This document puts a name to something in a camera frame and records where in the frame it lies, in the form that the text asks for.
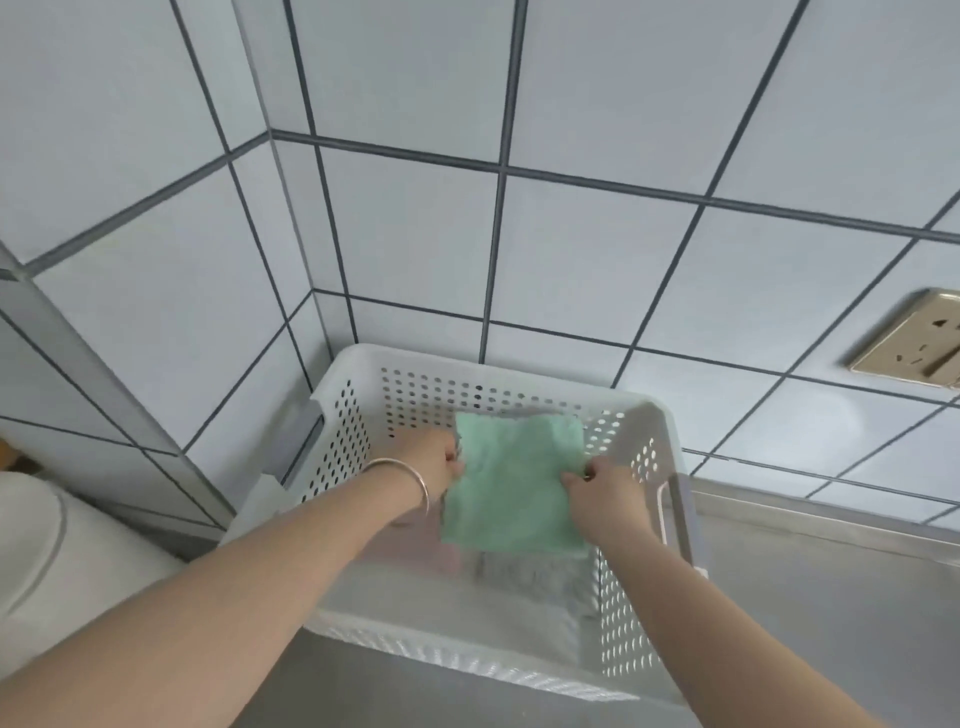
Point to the person's right fingers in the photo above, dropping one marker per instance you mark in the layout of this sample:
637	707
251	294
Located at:
581	477

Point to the person's left forearm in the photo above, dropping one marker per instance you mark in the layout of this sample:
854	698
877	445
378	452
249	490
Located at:
210	600

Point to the green cloth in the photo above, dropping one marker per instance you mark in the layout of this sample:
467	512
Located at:
517	487

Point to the white perforated plastic basket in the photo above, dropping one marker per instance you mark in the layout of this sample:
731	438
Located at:
495	540

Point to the person's left hand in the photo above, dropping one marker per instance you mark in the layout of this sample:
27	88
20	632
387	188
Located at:
426	461

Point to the grey fluffy cloth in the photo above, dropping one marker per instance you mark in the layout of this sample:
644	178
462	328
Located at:
529	585

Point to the pink cloth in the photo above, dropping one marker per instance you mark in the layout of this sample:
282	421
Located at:
416	544

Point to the gold wall socket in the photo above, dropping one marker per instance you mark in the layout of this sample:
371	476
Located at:
911	337

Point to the white round appliance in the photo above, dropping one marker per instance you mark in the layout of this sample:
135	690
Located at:
52	555

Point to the person's right forearm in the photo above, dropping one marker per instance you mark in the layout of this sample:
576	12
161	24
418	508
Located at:
705	645

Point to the person's right hand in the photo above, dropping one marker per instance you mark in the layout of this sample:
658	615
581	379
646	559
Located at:
607	499

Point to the person's left fingers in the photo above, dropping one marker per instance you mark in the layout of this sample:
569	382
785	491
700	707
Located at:
452	459

